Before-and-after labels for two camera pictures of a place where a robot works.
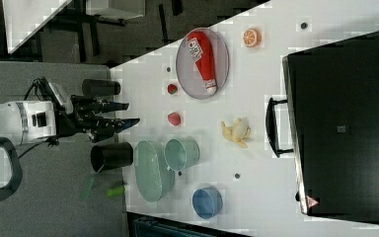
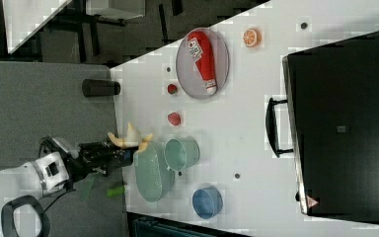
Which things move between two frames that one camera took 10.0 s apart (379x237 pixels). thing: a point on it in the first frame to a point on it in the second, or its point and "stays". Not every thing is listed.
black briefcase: x=343 y=115 stays
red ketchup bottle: x=200 y=48 stays
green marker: x=115 y=191 stays
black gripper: x=80 y=117 to x=101 y=157
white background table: x=24 y=18 stays
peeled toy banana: x=238 y=132 to x=131 y=138
